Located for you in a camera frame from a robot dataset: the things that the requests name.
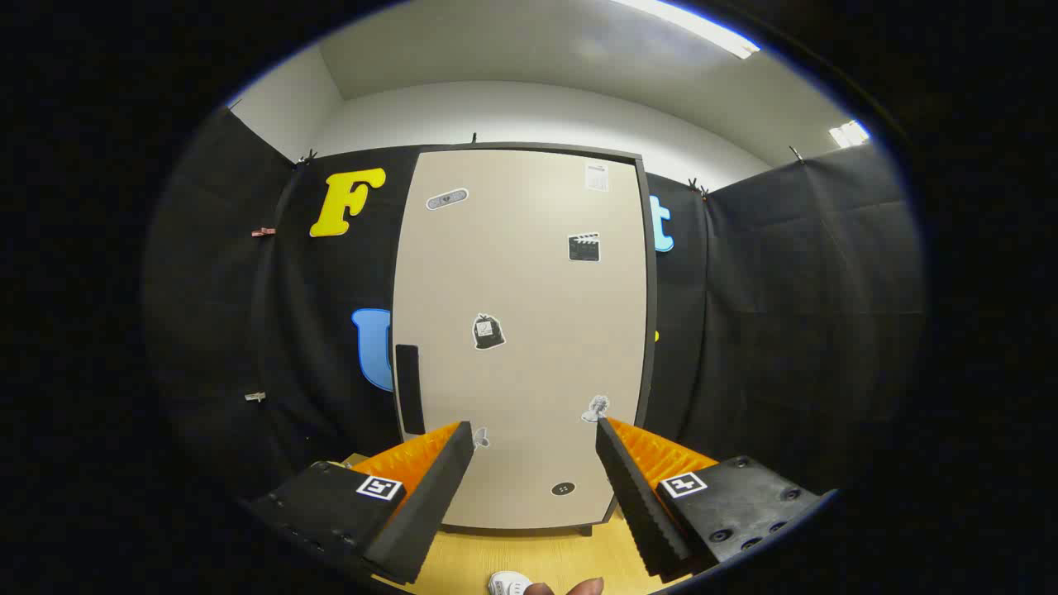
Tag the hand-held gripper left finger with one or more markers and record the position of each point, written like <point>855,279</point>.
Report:
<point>434,496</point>

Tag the small ceiling light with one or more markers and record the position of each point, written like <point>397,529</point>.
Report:
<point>850,132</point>

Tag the black backdrop cloth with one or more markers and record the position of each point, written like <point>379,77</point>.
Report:
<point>785,289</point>

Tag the white canvas shoe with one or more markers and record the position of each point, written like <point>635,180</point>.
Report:
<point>508,584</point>

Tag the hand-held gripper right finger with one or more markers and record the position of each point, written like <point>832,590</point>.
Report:
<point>632,487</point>

